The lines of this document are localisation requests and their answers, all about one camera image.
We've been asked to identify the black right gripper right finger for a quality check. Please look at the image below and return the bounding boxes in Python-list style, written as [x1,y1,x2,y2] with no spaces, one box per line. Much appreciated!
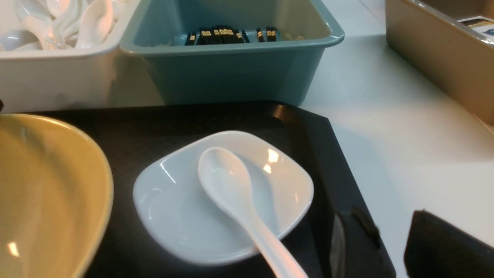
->
[404,210,494,278]

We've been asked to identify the yellow noodle bowl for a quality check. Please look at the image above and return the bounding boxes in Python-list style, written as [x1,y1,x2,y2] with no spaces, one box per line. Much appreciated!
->
[0,113,113,278]

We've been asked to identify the white square saucer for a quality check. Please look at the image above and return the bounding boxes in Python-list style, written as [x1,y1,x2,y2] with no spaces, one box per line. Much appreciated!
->
[134,131,314,267]

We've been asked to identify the white ceramic soup spoon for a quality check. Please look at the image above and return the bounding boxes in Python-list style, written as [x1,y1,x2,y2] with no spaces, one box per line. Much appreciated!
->
[198,147,307,278]

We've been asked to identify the white spoon bin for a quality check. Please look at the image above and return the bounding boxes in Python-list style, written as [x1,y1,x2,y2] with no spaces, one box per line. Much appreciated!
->
[0,0,140,113]

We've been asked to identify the pile of white spoons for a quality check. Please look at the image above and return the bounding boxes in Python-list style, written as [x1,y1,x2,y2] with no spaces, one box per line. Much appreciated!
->
[1,0,130,52]

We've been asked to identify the black plastic tray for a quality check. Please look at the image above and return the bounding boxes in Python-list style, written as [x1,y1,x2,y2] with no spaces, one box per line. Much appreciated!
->
[40,102,396,278]

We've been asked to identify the blue chopstick bin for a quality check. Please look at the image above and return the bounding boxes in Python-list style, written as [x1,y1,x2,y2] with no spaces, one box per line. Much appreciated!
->
[120,0,345,105]

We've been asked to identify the beige plastic bin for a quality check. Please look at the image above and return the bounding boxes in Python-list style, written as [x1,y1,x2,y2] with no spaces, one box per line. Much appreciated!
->
[385,0,494,125]

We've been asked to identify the bundle of black chopsticks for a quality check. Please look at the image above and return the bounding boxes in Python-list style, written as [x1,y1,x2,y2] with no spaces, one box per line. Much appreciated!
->
[183,25,282,46]

